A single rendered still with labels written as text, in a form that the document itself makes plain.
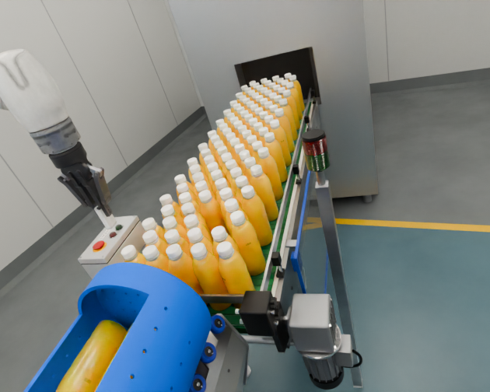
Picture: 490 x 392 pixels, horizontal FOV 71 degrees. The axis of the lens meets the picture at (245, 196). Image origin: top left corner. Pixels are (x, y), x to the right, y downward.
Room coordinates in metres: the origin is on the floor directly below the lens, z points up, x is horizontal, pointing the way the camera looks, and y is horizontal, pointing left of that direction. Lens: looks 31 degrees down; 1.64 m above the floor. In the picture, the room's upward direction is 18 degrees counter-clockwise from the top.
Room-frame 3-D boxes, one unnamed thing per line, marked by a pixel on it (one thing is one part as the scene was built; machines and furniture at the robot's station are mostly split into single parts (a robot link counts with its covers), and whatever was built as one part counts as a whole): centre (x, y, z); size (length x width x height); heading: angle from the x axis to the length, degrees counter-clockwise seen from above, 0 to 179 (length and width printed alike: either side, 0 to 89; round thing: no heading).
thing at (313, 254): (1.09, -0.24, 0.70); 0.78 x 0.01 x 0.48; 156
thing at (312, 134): (0.82, -0.22, 1.18); 0.06 x 0.06 x 0.16
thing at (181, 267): (0.73, 0.23, 1.00); 0.07 x 0.07 x 0.19
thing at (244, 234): (0.79, 0.04, 1.00); 0.07 x 0.07 x 0.19
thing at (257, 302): (0.58, 0.06, 0.95); 0.10 x 0.07 x 0.10; 66
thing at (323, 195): (0.82, -0.22, 0.55); 0.04 x 0.04 x 1.10; 66
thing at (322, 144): (0.82, -0.22, 1.23); 0.06 x 0.06 x 0.04
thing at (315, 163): (0.82, -0.22, 1.18); 0.06 x 0.06 x 0.05
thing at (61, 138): (0.79, 0.36, 1.47); 0.09 x 0.09 x 0.06
